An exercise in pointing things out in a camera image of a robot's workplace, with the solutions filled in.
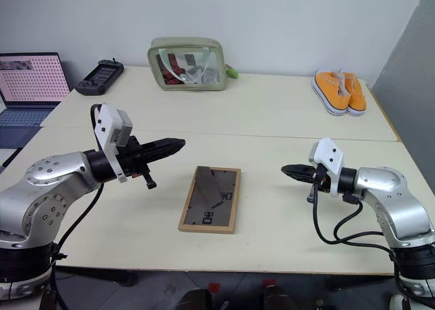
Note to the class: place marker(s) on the open laptop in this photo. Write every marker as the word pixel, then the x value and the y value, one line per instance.
pixel 27 85

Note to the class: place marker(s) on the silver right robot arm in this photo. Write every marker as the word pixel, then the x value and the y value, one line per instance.
pixel 391 201

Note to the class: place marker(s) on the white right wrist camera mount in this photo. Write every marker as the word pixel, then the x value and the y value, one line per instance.
pixel 328 160

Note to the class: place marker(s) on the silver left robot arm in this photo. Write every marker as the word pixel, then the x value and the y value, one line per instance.
pixel 51 184

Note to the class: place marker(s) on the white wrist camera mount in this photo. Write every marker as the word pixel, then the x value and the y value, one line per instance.
pixel 328 160
pixel 110 124

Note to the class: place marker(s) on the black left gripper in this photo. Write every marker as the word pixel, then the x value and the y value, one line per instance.
pixel 130 157

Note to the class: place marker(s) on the wooden framed picture frame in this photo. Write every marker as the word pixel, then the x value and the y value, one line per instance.
pixel 210 199

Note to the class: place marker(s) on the green clear toiletry bag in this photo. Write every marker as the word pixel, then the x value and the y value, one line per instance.
pixel 190 63

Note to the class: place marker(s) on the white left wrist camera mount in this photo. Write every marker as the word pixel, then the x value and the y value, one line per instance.
pixel 110 124

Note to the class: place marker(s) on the orange canvas shoe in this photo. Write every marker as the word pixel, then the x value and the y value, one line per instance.
pixel 356 96
pixel 331 89

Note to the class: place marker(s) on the black handheld controller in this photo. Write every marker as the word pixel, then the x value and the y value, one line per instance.
pixel 98 77

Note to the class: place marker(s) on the red item in bag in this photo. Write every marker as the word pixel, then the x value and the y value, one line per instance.
pixel 168 70

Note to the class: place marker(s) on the green zipper pull tag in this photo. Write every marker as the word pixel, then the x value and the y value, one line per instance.
pixel 233 72

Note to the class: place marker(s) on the dark rounded shape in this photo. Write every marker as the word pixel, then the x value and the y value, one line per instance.
pixel 277 298
pixel 194 300

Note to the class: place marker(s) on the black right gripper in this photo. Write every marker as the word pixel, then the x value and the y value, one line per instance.
pixel 321 179

